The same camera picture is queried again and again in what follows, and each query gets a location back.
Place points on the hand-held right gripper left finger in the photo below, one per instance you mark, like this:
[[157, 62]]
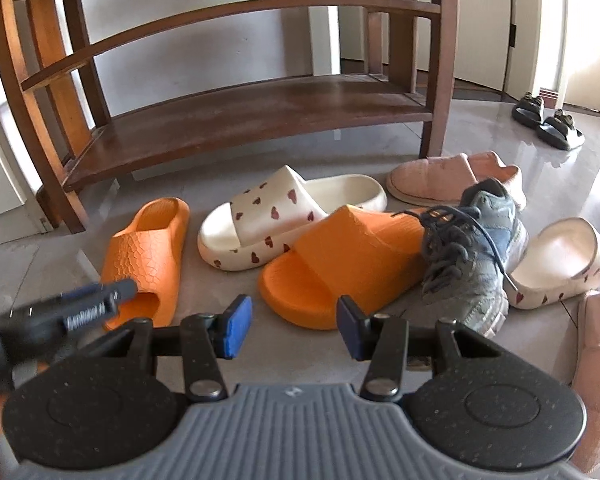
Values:
[[237, 327]]

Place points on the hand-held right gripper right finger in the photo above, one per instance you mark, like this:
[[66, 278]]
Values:
[[352, 330]]

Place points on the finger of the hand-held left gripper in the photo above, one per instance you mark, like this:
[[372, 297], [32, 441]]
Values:
[[85, 317]]

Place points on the orange textured slipper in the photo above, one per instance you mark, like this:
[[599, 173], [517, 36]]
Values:
[[340, 260], [150, 250]]

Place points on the white heart-print slipper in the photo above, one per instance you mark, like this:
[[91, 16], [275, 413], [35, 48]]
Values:
[[270, 210], [560, 260]]

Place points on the grey laced sneaker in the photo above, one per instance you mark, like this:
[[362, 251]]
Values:
[[475, 270]]

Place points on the wooden shoe rack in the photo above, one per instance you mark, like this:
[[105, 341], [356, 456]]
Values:
[[255, 110]]

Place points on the white panelled cabinet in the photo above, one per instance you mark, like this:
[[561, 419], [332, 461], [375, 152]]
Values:
[[5, 185]]

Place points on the black slipper with charms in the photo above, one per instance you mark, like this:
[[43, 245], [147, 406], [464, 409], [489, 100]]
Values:
[[527, 110], [560, 132]]

